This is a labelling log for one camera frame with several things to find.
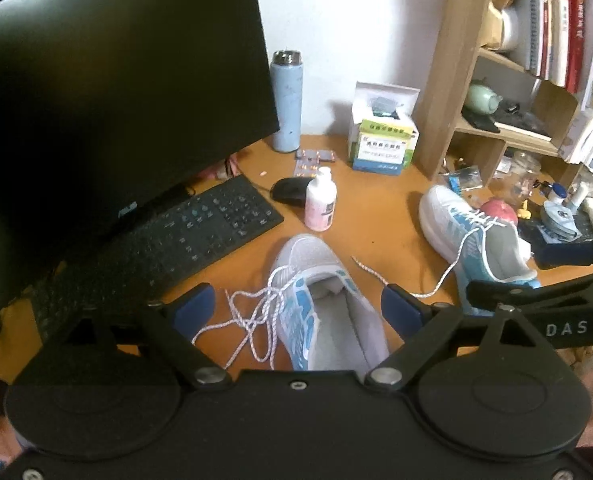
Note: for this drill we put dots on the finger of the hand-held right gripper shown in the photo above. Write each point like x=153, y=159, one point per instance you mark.
x=501, y=295
x=561, y=255

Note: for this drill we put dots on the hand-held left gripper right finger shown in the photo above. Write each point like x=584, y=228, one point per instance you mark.
x=401, y=307

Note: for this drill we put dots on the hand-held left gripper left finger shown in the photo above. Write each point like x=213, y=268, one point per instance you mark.
x=196, y=307

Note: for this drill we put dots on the white blue sneaker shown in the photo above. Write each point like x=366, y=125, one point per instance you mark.
x=456, y=225
x=341, y=320

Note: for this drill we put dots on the round blue tin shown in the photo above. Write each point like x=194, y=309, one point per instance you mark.
x=559, y=217

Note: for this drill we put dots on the red apple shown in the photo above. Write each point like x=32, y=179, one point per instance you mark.
x=499, y=212

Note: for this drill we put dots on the black keyboard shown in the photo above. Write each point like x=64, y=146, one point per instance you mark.
x=176, y=230

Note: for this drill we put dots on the glass jar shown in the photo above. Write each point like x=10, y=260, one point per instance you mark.
x=521, y=170

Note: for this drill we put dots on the blue packet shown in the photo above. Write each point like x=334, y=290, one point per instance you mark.
x=462, y=178

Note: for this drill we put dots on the white pink plastic bottle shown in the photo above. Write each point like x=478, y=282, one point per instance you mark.
x=320, y=205

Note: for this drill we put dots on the pink box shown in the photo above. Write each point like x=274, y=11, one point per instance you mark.
x=229, y=166

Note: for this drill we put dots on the black computer mouse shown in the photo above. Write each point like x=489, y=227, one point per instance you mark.
x=289, y=191

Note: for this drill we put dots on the green teapot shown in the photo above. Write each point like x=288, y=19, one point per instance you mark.
x=480, y=97

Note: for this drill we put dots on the green yellow medicine box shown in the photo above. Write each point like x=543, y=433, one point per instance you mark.
x=384, y=127

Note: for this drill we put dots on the white open cardboard box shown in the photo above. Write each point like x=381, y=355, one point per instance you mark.
x=386, y=95

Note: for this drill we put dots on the light blue thermos bottle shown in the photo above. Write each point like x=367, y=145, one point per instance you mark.
x=286, y=105

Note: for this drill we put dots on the wooden desk shelf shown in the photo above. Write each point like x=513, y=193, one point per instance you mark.
x=451, y=60

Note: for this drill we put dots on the row of books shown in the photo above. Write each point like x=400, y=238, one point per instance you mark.
x=561, y=20

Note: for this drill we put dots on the black computer monitor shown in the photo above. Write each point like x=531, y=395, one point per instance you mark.
x=101, y=85

